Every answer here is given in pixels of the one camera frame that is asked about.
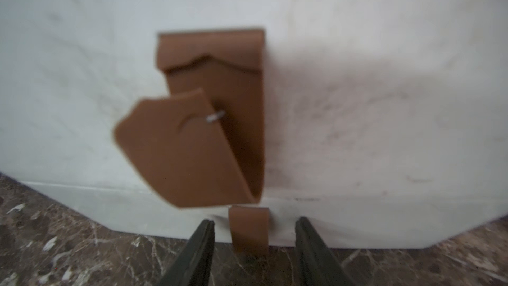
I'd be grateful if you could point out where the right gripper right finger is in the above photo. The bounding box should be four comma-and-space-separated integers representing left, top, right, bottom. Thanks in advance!
295, 217, 354, 285

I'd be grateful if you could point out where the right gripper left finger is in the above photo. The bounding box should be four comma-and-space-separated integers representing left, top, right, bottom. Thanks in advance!
156, 220, 215, 286

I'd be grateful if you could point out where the white three-drawer cabinet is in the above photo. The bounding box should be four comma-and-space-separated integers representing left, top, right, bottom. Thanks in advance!
0, 0, 508, 250

